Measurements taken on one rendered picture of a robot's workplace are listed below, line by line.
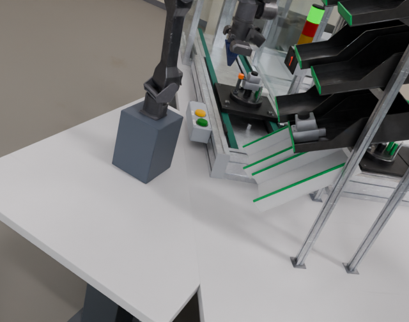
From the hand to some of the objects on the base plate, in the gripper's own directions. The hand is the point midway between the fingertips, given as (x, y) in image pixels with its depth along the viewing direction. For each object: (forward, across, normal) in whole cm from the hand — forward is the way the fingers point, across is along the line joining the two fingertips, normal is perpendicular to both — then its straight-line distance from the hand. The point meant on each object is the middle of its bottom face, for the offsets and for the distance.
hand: (232, 55), depth 135 cm
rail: (+39, -32, +5) cm, 51 cm away
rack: (+39, +31, +33) cm, 60 cm away
